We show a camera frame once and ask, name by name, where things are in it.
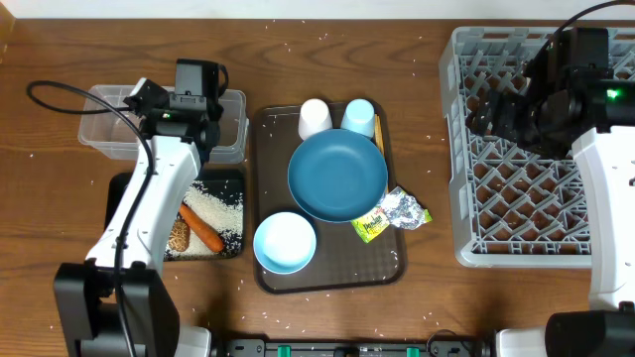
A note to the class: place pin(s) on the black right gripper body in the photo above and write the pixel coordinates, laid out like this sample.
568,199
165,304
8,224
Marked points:
546,141

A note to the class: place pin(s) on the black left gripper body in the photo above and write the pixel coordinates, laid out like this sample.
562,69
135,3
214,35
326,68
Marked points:
216,111

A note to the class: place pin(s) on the orange carrot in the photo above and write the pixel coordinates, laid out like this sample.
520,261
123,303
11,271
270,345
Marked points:
206,234

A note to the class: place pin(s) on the brown food scrap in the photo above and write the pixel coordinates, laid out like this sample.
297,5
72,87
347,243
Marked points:
179,239

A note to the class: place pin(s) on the foil snack wrapper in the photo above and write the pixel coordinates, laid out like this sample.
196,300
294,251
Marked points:
397,208

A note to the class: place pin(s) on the light blue bowl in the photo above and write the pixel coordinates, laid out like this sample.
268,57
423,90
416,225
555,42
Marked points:
284,243

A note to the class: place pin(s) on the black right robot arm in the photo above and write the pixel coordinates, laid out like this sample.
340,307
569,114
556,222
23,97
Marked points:
606,166

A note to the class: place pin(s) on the grey dishwasher rack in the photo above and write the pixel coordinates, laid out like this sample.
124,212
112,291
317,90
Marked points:
510,208

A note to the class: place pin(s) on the clear plastic bin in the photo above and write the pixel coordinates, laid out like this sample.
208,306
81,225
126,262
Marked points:
112,137

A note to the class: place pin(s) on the pile of rice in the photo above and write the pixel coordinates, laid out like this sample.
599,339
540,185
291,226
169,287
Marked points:
218,213

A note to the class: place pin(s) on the black plastic tray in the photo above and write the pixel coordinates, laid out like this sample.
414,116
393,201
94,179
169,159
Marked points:
233,178

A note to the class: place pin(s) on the white plastic cup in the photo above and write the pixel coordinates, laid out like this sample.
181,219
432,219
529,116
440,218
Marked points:
314,118

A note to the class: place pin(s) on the left wooden chopstick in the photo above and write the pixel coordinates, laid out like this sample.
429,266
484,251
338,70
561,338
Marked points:
378,136

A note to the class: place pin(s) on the light blue plastic cup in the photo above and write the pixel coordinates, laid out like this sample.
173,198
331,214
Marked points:
359,117

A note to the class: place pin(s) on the dark blue plate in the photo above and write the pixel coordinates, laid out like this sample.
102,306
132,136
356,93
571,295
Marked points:
337,175

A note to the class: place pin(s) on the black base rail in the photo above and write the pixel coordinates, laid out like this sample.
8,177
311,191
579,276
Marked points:
440,346

